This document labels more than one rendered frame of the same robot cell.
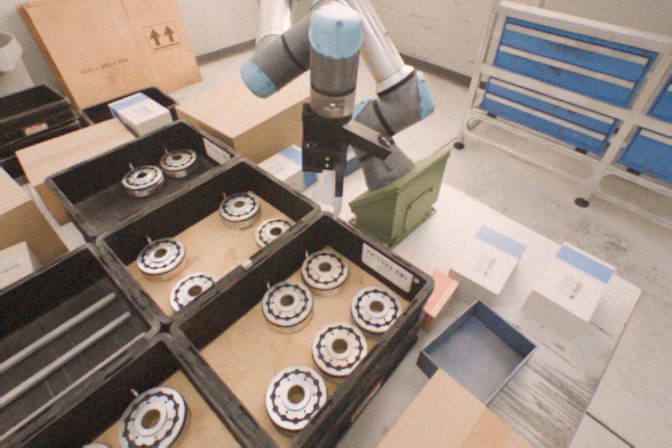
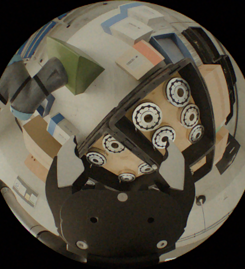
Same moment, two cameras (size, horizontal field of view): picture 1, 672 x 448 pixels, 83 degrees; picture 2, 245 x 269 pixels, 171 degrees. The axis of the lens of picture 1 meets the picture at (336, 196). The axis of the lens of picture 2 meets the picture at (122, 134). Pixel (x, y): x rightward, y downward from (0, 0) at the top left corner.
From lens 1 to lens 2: 0.71 m
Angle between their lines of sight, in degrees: 55
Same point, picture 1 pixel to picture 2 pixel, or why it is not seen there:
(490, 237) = (111, 22)
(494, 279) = (143, 26)
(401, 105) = (8, 79)
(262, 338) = not seen: hidden behind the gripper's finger
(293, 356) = (181, 132)
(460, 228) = (91, 37)
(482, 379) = (177, 53)
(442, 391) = (209, 82)
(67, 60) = not seen: hidden behind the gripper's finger
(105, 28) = (39, 170)
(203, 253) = (122, 166)
